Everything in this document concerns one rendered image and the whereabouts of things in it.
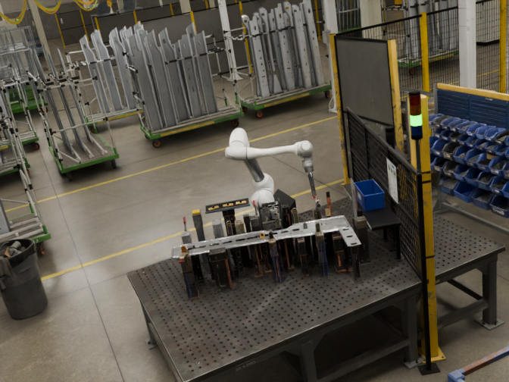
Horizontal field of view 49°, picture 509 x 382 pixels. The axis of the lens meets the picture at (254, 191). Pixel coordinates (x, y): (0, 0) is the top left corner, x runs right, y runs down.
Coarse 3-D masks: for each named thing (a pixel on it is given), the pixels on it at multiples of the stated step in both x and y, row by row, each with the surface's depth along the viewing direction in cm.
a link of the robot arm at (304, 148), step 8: (296, 144) 434; (304, 144) 428; (248, 152) 451; (256, 152) 452; (264, 152) 450; (272, 152) 446; (280, 152) 441; (288, 152) 439; (296, 152) 434; (304, 152) 430
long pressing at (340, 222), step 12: (336, 216) 443; (288, 228) 436; (300, 228) 434; (312, 228) 431; (324, 228) 428; (336, 228) 424; (216, 240) 437; (228, 240) 434; (252, 240) 428; (264, 240) 425; (192, 252) 425; (204, 252) 423
